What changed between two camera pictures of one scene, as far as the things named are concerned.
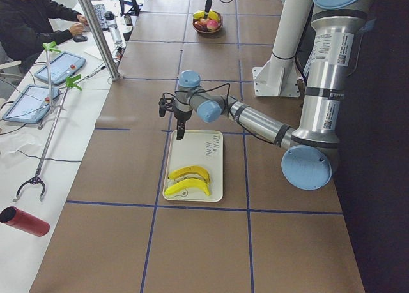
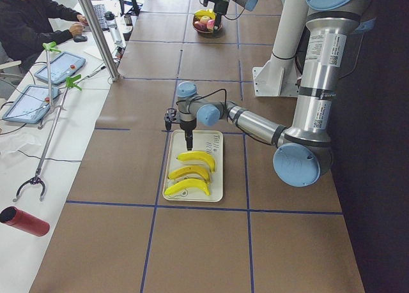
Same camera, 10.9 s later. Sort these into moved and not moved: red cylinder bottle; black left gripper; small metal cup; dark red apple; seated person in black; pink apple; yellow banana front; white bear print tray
Moved: black left gripper
Not moved: pink apple; dark red apple; small metal cup; white bear print tray; yellow banana front; red cylinder bottle; seated person in black
